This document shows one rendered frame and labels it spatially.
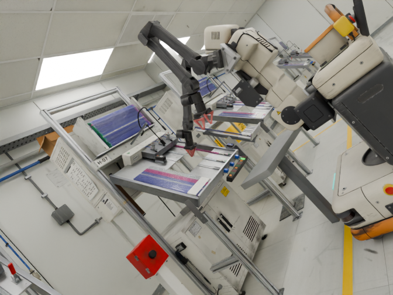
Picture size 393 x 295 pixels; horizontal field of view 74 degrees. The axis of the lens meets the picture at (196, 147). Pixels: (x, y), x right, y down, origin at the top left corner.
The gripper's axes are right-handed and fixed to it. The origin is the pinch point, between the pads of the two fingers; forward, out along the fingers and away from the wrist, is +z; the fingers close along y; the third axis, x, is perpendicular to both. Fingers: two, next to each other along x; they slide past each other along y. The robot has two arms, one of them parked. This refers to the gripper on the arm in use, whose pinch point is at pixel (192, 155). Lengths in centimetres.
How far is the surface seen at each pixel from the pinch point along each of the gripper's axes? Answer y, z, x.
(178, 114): -97, -3, -71
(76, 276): 58, 119, -129
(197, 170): 17.4, 2.1, 13.8
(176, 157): 5.6, -0.5, -11.3
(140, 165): 27.5, -2.7, -30.0
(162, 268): 86, 20, 26
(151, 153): 16.1, -8.2, -26.3
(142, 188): 49, 1, -11
